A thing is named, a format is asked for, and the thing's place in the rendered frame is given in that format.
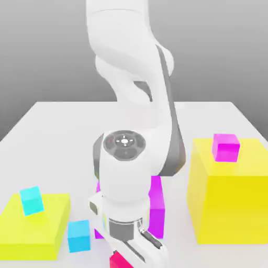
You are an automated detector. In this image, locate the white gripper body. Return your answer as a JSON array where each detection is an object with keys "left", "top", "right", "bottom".
[{"left": 93, "top": 225, "right": 170, "bottom": 268}]

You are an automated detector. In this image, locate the small red cube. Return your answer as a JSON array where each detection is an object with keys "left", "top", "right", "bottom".
[{"left": 109, "top": 250, "right": 135, "bottom": 268}]

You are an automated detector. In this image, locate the small blue cube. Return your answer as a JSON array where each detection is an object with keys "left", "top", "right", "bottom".
[{"left": 67, "top": 219, "right": 92, "bottom": 253}]

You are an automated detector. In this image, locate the small magenta cube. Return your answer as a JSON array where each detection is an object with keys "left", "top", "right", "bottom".
[{"left": 211, "top": 133, "right": 241, "bottom": 163}]

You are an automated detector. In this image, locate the small cyan cube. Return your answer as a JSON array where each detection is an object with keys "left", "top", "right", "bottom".
[{"left": 19, "top": 185, "right": 45, "bottom": 217}]

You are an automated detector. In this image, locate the large magenta box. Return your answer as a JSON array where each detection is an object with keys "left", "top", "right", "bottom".
[{"left": 94, "top": 175, "right": 166, "bottom": 240}]

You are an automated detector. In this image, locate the large lime yellow box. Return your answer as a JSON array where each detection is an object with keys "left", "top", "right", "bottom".
[{"left": 0, "top": 193, "right": 71, "bottom": 261}]

